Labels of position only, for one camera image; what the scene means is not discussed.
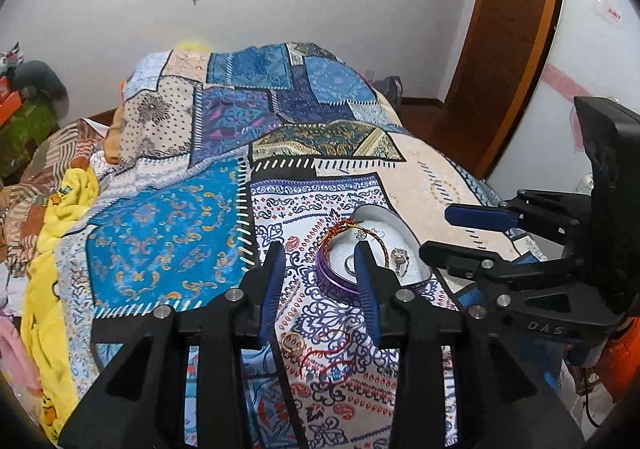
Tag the yellow cartoon blanket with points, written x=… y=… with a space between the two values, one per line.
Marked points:
x=42 y=328

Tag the pink plush headband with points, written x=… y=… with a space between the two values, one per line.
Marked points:
x=16 y=364

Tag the striped orange brown cloth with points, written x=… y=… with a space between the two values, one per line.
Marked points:
x=23 y=204

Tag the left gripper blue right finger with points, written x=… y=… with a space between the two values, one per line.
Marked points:
x=366 y=269

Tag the brown wooden door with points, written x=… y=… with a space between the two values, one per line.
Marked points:
x=502 y=56

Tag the green patterned cabinet cover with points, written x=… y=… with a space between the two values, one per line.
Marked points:
x=24 y=132

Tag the dark green plush toy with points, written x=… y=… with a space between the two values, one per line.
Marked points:
x=35 y=78

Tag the dark bag on floor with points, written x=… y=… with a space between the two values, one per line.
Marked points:
x=391 y=88

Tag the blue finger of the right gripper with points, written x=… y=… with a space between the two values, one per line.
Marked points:
x=480 y=217
x=491 y=281

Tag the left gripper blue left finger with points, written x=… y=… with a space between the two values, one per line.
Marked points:
x=274 y=273

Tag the white wardrobe door with hearts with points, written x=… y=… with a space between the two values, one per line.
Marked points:
x=595 y=52

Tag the orange box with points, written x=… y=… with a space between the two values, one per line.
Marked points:
x=9 y=105

